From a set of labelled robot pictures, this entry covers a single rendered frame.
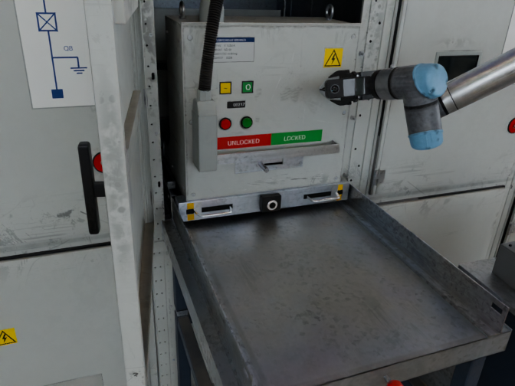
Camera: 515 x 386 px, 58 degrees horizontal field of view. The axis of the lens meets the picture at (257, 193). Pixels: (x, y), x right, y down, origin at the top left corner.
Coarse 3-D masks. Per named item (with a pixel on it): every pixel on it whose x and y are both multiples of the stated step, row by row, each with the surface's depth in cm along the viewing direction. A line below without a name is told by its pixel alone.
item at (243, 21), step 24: (168, 24) 124; (192, 24) 110; (240, 24) 114; (264, 24) 116; (288, 24) 118; (312, 24) 120; (336, 24) 122; (360, 24) 125; (168, 48) 128; (168, 72) 133
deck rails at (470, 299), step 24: (360, 192) 141; (360, 216) 141; (384, 216) 130; (192, 240) 124; (384, 240) 128; (408, 240) 121; (192, 264) 113; (408, 264) 118; (432, 264) 114; (216, 288) 106; (432, 288) 110; (456, 288) 107; (480, 288) 100; (216, 312) 94; (480, 312) 101; (504, 312) 95; (240, 360) 81; (240, 384) 82
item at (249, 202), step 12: (252, 192) 135; (264, 192) 136; (276, 192) 137; (288, 192) 138; (300, 192) 140; (312, 192) 141; (324, 192) 143; (180, 204) 128; (204, 204) 130; (216, 204) 132; (228, 204) 133; (240, 204) 134; (252, 204) 136; (288, 204) 140; (300, 204) 142; (216, 216) 133
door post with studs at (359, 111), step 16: (368, 0) 128; (384, 0) 130; (368, 16) 130; (368, 32) 132; (368, 48) 134; (368, 64) 137; (352, 112) 142; (368, 112) 144; (352, 128) 145; (352, 144) 147; (352, 160) 149; (352, 176) 152
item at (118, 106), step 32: (96, 0) 52; (128, 0) 75; (96, 32) 53; (128, 32) 105; (96, 64) 54; (128, 64) 101; (96, 96) 56; (128, 96) 98; (128, 128) 85; (128, 160) 67; (96, 192) 65; (128, 192) 62; (96, 224) 67; (128, 224) 64; (128, 256) 66; (128, 288) 69; (128, 320) 71; (128, 352) 74; (128, 384) 77
